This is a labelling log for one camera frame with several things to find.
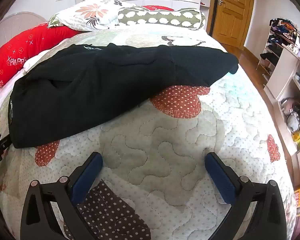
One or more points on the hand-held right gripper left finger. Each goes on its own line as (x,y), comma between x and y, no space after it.
(87,175)

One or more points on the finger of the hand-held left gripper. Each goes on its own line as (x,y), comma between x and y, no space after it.
(1,143)

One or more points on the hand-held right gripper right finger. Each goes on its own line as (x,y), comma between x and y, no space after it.
(220,177)

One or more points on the black pants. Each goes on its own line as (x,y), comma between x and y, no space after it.
(102,85)

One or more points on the white bed sheet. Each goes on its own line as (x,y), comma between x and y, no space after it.
(5,92)

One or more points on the patchwork quilt with hearts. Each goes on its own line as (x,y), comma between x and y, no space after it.
(152,150)

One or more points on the yellow bottle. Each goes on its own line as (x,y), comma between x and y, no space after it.
(299,140)

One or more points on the white round object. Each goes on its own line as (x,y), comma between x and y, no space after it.
(293,124)

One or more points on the red printed blanket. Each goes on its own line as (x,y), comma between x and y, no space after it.
(20,47)

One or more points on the pale electric fan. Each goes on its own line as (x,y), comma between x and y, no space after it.
(17,22)

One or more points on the beige cabinet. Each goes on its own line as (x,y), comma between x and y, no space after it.
(282,65)

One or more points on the open shelf rack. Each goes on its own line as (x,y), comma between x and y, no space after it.
(270,55)

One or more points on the floral pillow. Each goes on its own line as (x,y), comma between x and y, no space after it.
(90,12)

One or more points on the pile of clothes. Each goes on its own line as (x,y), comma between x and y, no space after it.
(285,27)

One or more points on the wooden door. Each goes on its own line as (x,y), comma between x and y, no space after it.
(233,12)

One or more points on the green polka-dot pillow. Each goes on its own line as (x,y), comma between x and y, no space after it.
(165,17)

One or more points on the red cushion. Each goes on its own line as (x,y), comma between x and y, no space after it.
(155,7)

